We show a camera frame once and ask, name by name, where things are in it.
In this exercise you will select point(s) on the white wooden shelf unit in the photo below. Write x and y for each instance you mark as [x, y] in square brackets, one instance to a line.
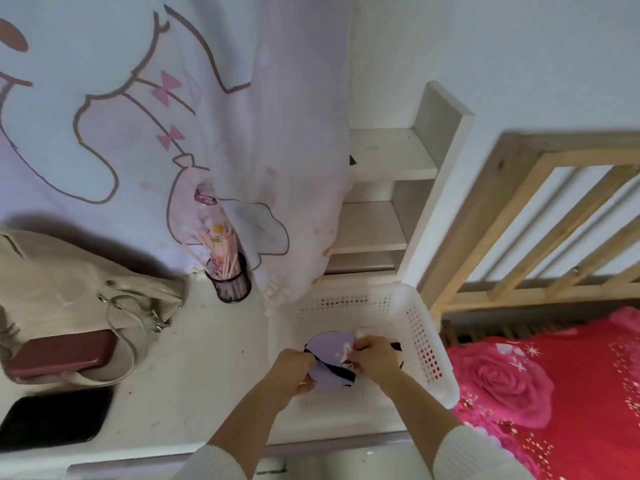
[400, 184]

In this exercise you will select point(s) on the person's right forearm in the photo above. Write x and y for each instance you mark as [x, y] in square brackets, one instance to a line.
[440, 429]

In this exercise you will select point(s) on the person's left hand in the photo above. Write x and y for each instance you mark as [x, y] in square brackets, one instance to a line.
[289, 370]

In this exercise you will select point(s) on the person's right hand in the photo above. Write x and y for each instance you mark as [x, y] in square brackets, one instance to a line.
[376, 358]

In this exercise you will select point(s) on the cartoon print curtain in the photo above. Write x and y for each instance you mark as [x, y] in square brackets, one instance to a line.
[165, 124]

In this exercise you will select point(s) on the purple round eye mask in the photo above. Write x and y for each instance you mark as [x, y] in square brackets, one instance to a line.
[327, 362]

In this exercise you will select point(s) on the black mesh pen holder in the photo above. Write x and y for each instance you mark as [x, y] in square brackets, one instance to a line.
[231, 282]

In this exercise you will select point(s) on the person's left fingers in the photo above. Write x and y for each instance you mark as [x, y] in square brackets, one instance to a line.
[306, 374]

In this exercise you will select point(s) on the dark red rectangular case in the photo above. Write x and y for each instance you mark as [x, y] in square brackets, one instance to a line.
[60, 353]

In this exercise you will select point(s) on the wooden bed rail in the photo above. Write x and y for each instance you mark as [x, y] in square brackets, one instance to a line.
[530, 219]

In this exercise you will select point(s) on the beige handbag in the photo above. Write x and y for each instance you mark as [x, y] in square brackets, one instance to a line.
[65, 294]

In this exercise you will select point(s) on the red rose print bedding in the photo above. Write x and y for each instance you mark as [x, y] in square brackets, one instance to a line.
[550, 394]

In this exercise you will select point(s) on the person's right fingers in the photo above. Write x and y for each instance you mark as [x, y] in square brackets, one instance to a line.
[357, 355]

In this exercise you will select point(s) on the bundle of pink sticks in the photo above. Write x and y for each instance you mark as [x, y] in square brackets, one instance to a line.
[215, 247]

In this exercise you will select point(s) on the white perforated plastic basket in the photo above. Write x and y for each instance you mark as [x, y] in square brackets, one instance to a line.
[380, 339]

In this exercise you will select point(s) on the person's left forearm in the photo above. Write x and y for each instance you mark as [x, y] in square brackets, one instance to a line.
[240, 430]

